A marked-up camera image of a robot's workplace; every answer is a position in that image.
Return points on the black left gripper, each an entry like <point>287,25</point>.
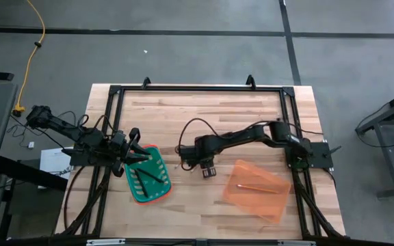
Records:
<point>128,143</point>

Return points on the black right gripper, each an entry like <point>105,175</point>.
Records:
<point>197,155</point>

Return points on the black pen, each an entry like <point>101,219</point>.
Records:
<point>152,176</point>
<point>142,184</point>

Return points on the green plastic basket orange rim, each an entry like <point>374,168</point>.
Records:
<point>157,192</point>

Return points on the orange translucent plastic bin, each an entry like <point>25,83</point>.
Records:
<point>258,205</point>

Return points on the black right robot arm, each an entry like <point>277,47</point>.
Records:
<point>241,135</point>

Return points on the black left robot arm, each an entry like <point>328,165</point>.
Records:
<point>63,128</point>

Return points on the white paper sheet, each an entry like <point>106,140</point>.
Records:
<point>51,160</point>

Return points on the small white power adapter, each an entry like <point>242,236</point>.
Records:
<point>31,145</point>

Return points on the dark desk support beam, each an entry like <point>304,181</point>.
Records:
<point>29,172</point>

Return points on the grey metal table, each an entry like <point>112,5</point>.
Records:
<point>388,160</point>

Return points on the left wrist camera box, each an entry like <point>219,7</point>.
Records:
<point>118,139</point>

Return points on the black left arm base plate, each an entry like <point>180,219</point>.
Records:
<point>80,161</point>

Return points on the black frame clamp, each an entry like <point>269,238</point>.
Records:
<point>250,82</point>
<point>146,83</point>

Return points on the black aluminium table frame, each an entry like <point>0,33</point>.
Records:
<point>200,88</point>

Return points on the silver mounting bracket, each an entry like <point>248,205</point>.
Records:
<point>104,242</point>
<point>296,243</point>

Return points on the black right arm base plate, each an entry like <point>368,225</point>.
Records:
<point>320,153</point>

